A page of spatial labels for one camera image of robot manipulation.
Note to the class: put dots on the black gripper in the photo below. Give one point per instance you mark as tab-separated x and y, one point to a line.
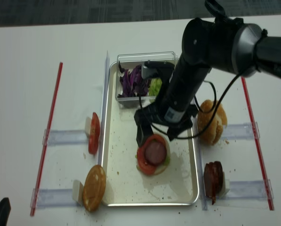
145	116

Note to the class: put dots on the round meat slice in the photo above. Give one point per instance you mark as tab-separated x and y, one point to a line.
155	153

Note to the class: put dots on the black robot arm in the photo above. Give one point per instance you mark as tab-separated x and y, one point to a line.
226	44

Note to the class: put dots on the lettuce piece on bun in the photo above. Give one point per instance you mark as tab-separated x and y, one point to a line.
163	166

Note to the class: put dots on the tomato slice on bun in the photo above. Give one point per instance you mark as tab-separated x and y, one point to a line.
145	162

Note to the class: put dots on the green lettuce in container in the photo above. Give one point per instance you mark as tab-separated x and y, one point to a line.
154	88

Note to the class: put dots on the upright tomato slices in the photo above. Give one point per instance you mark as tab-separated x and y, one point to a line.
94	134

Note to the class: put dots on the stack of meat slices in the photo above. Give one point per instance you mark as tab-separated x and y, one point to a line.
213	179

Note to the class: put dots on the white block behind tomato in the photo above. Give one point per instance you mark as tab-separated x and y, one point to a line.
87	128

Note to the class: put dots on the white block behind meat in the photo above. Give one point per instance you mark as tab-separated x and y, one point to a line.
225	187

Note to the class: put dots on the bottom bun on tray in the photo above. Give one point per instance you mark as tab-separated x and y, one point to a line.
159	169

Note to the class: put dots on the clear plastic container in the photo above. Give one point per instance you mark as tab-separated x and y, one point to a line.
129	61

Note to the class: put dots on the purple cabbage leaves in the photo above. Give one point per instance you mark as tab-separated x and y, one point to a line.
133	86

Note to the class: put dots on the metal baking tray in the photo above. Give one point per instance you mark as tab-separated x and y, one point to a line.
126	185

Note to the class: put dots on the left long clear divider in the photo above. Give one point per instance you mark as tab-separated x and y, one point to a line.
104	109

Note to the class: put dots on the upright bun half left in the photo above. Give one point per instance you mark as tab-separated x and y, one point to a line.
94	188

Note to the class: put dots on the right red strip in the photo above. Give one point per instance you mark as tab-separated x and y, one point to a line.
255	141

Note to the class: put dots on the red strip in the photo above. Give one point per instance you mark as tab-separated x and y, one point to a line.
44	147
255	141

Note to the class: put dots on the white block behind bun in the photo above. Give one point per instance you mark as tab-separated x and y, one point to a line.
77	192

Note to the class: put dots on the left red strip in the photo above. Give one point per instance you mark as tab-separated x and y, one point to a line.
44	147

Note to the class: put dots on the black object bottom left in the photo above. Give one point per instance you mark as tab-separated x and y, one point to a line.
5	209

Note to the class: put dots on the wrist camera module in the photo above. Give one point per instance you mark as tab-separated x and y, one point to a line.
156	69

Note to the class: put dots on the right upper clear rail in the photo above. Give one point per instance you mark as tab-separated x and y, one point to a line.
245	131

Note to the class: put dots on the clear rail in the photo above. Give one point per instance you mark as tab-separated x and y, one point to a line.
49	198
64	137
255	190
245	131

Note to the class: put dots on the left upper clear rail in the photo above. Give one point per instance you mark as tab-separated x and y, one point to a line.
64	137

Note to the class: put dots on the right lower clear rail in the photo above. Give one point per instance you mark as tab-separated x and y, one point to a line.
255	190

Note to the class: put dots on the left lower clear rail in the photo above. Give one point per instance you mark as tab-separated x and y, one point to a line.
49	198

